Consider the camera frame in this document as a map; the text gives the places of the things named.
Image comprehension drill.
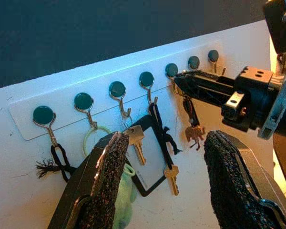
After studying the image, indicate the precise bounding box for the black frayed cord loop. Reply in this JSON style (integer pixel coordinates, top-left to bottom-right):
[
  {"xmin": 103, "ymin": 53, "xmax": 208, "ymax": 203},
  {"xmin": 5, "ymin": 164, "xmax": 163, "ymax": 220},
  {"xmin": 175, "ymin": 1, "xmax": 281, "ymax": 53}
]
[{"xmin": 35, "ymin": 143, "xmax": 77, "ymax": 183}]

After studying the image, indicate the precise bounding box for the brass key on metal ring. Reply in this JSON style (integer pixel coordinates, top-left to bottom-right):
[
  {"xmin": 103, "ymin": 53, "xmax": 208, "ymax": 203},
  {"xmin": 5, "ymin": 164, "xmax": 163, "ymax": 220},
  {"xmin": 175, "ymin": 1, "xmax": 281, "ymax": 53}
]
[{"xmin": 121, "ymin": 114, "xmax": 146, "ymax": 167}]

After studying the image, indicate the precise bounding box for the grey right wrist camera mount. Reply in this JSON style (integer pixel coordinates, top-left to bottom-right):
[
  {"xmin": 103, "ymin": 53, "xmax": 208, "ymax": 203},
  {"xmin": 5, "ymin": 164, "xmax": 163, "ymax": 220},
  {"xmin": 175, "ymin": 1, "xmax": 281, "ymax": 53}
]
[{"xmin": 257, "ymin": 0, "xmax": 286, "ymax": 139}]

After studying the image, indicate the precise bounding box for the black framed key tag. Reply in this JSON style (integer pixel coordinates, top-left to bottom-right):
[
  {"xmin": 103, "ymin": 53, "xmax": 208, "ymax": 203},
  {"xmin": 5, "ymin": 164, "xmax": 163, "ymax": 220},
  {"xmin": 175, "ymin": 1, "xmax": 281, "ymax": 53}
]
[{"xmin": 130, "ymin": 114, "xmax": 175, "ymax": 198}]

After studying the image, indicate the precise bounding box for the metal hook black round head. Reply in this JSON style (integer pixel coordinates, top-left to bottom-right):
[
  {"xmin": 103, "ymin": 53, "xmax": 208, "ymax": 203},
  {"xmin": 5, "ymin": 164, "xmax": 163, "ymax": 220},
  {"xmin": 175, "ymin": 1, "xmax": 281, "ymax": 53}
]
[
  {"xmin": 207, "ymin": 49, "xmax": 227, "ymax": 74},
  {"xmin": 187, "ymin": 55, "xmax": 201, "ymax": 72},
  {"xmin": 32, "ymin": 105, "xmax": 60, "ymax": 146},
  {"xmin": 164, "ymin": 62, "xmax": 182, "ymax": 80},
  {"xmin": 73, "ymin": 92, "xmax": 99, "ymax": 131},
  {"xmin": 108, "ymin": 81, "xmax": 132, "ymax": 119},
  {"xmin": 138, "ymin": 71, "xmax": 159, "ymax": 113}
]

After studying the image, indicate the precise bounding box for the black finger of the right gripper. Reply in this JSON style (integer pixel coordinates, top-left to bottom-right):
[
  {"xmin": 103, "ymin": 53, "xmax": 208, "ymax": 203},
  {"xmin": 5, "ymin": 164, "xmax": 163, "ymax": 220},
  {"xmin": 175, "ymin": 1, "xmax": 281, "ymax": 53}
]
[
  {"xmin": 174, "ymin": 74, "xmax": 236, "ymax": 105},
  {"xmin": 182, "ymin": 69, "xmax": 236, "ymax": 84}
]

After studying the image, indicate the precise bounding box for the plush keychain with pale ring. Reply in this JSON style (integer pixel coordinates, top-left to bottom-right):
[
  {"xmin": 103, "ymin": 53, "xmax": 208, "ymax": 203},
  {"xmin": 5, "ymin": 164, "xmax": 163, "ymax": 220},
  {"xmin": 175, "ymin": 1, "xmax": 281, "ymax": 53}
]
[{"xmin": 82, "ymin": 125, "xmax": 138, "ymax": 229}]

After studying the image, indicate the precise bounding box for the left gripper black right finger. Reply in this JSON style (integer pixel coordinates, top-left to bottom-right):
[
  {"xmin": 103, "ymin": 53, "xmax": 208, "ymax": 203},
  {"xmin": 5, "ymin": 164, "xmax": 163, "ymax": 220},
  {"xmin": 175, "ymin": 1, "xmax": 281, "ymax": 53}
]
[{"xmin": 204, "ymin": 130, "xmax": 286, "ymax": 229}]

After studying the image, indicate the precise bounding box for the white hook strip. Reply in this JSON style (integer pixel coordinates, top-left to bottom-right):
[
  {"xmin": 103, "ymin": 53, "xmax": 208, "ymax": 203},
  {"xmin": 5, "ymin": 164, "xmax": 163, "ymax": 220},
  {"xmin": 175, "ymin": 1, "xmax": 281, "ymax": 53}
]
[{"xmin": 9, "ymin": 41, "xmax": 227, "ymax": 141}]

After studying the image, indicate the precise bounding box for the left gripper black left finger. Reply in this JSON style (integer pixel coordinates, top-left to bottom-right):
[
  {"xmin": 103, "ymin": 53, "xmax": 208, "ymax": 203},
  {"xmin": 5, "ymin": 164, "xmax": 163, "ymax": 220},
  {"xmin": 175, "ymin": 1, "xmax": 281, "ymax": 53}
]
[{"xmin": 47, "ymin": 132, "xmax": 129, "ymax": 229}]

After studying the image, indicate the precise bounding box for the brass key on black cord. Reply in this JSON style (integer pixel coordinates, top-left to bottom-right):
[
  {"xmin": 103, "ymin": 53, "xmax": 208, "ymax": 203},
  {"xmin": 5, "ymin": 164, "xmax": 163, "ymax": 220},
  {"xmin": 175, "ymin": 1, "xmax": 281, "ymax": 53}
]
[{"xmin": 147, "ymin": 96, "xmax": 183, "ymax": 197}]

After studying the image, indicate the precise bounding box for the key with brown camel keychain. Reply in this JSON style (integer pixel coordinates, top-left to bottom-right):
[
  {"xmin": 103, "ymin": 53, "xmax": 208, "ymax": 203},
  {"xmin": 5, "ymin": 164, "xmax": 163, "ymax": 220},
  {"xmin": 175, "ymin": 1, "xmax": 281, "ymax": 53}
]
[{"xmin": 172, "ymin": 77, "xmax": 207, "ymax": 151}]

